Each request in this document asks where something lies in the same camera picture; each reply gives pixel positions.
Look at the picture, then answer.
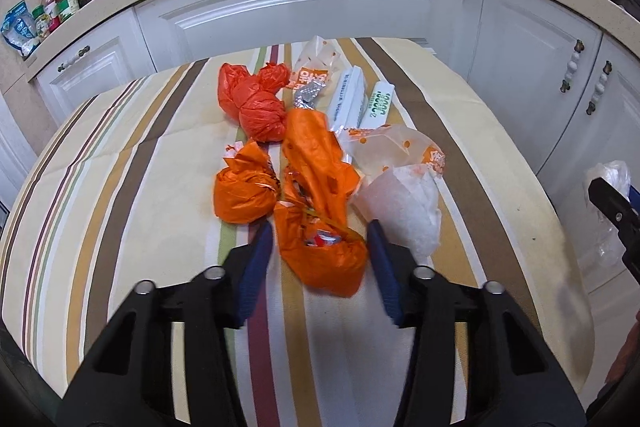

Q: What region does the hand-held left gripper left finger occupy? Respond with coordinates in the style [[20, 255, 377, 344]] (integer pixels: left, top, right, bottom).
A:
[[60, 222, 275, 427]]

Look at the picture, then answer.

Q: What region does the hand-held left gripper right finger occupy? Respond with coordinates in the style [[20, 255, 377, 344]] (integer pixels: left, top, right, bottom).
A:
[[366, 219, 587, 427]]

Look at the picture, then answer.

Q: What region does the clear plastic bag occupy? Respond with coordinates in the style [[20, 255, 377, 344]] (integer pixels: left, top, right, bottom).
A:
[[582, 160, 634, 269]]

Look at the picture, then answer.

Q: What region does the large orange plastic bag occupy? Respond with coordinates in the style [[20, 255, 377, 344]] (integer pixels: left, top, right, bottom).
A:
[[273, 109, 369, 299]]

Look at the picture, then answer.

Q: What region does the silver foil wrapper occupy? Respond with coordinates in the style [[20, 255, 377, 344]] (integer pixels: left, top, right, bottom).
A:
[[292, 74, 329, 112]]

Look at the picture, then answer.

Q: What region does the white dotted paper wrapper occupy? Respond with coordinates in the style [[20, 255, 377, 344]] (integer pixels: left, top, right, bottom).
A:
[[339, 124, 447, 188], [290, 35, 343, 92]]

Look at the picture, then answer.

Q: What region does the white cabinet door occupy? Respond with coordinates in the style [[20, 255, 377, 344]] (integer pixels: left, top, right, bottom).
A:
[[542, 32, 640, 295], [34, 7, 148, 112], [469, 0, 604, 180]]

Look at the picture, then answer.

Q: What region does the white crumpled tissue paper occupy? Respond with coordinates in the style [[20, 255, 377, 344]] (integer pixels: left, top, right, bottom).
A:
[[350, 166, 444, 258]]

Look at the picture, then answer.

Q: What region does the small orange plastic bag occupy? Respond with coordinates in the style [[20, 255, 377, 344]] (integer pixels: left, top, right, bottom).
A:
[[214, 141, 282, 226]]

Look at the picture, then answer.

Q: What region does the striped tablecloth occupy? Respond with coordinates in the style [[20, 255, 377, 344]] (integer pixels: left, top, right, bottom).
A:
[[0, 37, 596, 427]]

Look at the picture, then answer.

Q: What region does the red knotted plastic bag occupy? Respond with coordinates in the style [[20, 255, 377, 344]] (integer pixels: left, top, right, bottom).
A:
[[218, 62, 292, 142]]

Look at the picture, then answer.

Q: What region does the white box with green print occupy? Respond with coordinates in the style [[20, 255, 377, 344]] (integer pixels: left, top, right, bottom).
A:
[[357, 80, 396, 130]]

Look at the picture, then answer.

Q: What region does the plain white long box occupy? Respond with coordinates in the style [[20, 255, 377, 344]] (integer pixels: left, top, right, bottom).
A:
[[327, 65, 369, 132]]

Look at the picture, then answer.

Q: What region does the wide white cabinet front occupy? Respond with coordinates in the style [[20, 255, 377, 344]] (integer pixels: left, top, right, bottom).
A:
[[134, 0, 468, 75]]

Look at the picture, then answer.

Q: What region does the blue snack packet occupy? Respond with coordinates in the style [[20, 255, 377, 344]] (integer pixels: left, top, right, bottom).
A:
[[0, 1, 42, 58]]

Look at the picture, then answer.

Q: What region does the vertical ceramic cabinet handle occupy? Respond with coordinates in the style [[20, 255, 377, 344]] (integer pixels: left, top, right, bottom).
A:
[[561, 39, 586, 92], [585, 60, 614, 116]]

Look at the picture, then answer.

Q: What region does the horizontal ceramic cabinet handle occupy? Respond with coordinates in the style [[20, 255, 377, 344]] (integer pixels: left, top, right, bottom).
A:
[[57, 46, 91, 71]]

